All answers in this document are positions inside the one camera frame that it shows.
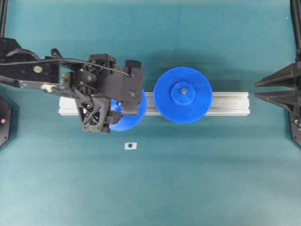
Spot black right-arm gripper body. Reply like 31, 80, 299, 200
288, 48, 301, 144

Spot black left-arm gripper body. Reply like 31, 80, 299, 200
61, 54, 117, 98

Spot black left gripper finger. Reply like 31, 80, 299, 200
75, 97, 122, 133
104, 60, 143, 115

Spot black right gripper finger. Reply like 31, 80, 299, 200
255, 90, 301, 111
254, 63, 301, 88

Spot small blue plastic gear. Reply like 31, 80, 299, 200
109, 89, 147, 132

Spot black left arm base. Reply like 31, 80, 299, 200
0, 96, 12, 146

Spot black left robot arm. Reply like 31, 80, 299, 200
0, 38, 143, 133

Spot large blue plastic gear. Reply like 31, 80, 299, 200
153, 66, 213, 124

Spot white tape position marker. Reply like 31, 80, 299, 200
124, 142, 137, 150

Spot black camera cable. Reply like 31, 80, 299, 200
0, 48, 130, 78

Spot black right frame post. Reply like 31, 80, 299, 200
290, 0, 301, 49

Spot black frame post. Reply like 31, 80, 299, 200
0, 0, 8, 38
290, 0, 301, 49

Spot aluminium extrusion rail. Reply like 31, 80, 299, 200
58, 92, 250, 116

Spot black left frame post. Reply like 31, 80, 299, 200
0, 0, 8, 38

